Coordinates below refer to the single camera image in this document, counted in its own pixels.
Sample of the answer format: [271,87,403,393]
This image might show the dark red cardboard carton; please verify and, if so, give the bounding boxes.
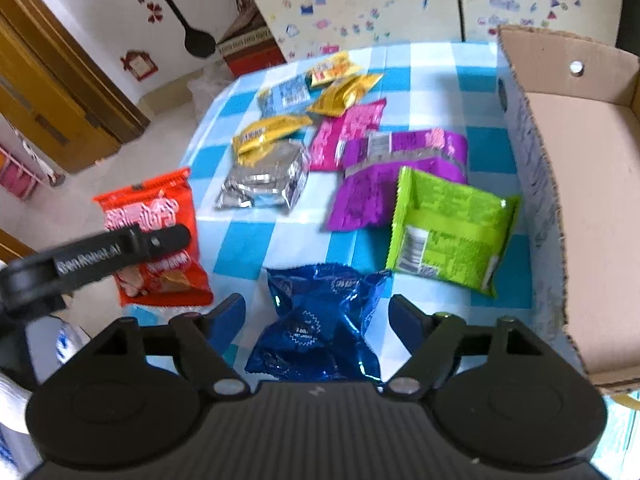
[217,5,287,78]

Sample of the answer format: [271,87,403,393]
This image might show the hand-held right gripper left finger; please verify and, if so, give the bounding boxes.
[92,294,250,401]

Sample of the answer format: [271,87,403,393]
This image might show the purple snack packet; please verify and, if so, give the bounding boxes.
[325,129,469,233]

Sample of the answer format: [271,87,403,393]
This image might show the silver foil snack packet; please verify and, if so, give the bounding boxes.
[214,139,311,213]

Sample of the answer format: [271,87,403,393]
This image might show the translucent plastic bag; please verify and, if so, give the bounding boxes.
[187,67,236,116]

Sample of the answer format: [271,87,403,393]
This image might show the blue foil snack packet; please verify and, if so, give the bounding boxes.
[244,262,393,385]

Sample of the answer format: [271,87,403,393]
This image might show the black vase wall sticker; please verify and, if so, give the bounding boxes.
[122,0,218,58]

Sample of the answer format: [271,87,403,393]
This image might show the plain golden yellow packet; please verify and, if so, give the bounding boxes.
[306,73,385,118]

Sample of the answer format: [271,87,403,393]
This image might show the pink rack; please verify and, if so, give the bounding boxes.
[0,145,40,202]

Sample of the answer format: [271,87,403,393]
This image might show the brown wooden door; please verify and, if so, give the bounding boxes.
[0,0,151,176]

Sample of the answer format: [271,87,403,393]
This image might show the blue white checkered tablecloth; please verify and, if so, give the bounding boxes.
[125,41,640,466]

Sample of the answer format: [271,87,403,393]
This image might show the red snack packet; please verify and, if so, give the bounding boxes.
[93,167,215,308]

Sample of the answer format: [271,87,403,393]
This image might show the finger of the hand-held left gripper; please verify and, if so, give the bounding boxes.
[51,224,194,292]

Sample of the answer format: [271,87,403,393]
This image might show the green snack packet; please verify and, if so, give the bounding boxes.
[385,165,522,298]

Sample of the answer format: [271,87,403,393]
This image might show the pink snack packet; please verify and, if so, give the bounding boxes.
[308,98,388,172]

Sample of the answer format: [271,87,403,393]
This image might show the grey-blue snack packet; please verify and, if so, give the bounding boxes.
[257,74,313,117]

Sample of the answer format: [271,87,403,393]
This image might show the yellow packet with black label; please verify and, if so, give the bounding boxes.
[231,114,313,167]

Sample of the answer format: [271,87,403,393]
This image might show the cream cabinet with stickers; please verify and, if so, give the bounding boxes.
[232,0,626,63]

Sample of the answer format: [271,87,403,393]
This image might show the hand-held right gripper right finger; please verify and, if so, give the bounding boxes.
[384,295,548,401]

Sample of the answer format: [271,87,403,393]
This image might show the yellow packet with orange print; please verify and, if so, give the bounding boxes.
[306,51,363,90]

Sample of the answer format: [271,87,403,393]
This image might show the brown cardboard box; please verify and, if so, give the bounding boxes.
[496,25,640,396]

